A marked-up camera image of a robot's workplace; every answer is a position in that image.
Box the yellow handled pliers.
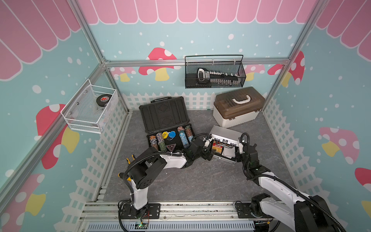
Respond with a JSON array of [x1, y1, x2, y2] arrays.
[[126, 155, 136, 165]]

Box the black triangle plaque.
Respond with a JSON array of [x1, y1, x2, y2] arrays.
[[166, 144, 176, 153]]

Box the black plastic poker case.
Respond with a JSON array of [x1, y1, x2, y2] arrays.
[[139, 97, 192, 152]]

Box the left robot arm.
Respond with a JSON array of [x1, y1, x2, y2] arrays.
[[118, 133, 214, 211]]

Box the black wire wall basket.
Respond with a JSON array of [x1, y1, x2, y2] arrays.
[[184, 55, 246, 89]]

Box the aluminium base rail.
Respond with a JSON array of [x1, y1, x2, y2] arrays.
[[75, 200, 325, 232]]

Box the brown lid storage box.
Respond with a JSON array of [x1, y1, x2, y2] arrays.
[[213, 87, 265, 128]]

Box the white wire wall basket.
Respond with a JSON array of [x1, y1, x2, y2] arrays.
[[60, 80, 118, 134]]

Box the socket wrench set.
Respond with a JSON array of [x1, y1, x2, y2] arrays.
[[196, 68, 241, 86]]

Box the white card deck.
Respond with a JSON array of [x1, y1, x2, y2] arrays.
[[222, 148, 235, 159]]

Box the blue dealer button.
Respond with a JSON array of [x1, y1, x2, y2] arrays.
[[168, 131, 176, 140]]

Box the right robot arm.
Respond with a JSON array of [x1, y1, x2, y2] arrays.
[[238, 133, 345, 232]]

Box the orange card deck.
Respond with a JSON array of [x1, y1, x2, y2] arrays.
[[212, 141, 224, 154]]

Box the silver aluminium poker case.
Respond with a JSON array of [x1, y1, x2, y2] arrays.
[[210, 126, 242, 163]]

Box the green circuit board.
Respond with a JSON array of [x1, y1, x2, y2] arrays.
[[134, 222, 149, 230]]

